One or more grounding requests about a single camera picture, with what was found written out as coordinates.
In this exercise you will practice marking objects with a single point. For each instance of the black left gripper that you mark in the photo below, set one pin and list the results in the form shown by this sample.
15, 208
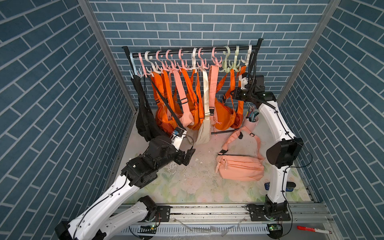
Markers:
179, 159

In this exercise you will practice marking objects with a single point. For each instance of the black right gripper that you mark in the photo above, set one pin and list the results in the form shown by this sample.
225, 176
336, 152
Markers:
237, 91

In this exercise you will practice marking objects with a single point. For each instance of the bright orange crescent bag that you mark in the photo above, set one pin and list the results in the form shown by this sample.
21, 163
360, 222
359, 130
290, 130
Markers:
228, 117

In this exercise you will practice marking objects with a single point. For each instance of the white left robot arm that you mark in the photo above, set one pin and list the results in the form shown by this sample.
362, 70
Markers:
99, 221

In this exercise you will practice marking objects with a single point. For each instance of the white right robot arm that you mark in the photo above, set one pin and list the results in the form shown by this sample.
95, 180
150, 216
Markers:
284, 150

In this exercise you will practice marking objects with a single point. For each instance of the green hook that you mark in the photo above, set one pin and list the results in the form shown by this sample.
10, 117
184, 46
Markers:
235, 65
225, 64

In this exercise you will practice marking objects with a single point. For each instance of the beige bag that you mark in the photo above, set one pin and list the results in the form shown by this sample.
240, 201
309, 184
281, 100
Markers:
204, 133

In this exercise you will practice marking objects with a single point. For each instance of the orange bag left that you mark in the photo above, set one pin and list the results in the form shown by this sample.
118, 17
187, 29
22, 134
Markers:
164, 119

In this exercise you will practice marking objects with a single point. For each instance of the white hook right end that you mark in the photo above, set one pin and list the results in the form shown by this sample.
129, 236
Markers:
247, 59

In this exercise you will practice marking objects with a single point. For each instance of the black bag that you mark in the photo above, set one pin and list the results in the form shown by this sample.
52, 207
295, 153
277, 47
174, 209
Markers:
145, 123

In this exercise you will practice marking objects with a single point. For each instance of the pink hook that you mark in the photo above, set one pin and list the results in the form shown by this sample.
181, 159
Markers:
215, 60

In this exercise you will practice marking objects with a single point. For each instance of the light blue hook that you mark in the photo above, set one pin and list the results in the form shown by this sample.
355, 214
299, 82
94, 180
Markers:
133, 66

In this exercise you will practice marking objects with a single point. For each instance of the pink metal pen bucket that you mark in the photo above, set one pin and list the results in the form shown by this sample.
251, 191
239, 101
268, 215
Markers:
252, 118

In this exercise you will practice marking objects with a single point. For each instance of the black clothes rack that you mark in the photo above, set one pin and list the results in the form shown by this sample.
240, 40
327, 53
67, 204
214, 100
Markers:
190, 80

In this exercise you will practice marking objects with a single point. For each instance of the blue card device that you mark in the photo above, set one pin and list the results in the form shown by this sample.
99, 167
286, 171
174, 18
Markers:
289, 187

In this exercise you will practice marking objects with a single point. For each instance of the red white marker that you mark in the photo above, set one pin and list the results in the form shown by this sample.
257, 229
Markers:
315, 230

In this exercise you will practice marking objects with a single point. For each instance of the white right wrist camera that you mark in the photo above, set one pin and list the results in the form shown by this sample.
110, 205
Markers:
243, 81

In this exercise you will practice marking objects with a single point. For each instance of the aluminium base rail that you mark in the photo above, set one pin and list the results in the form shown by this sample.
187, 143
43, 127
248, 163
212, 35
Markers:
190, 220

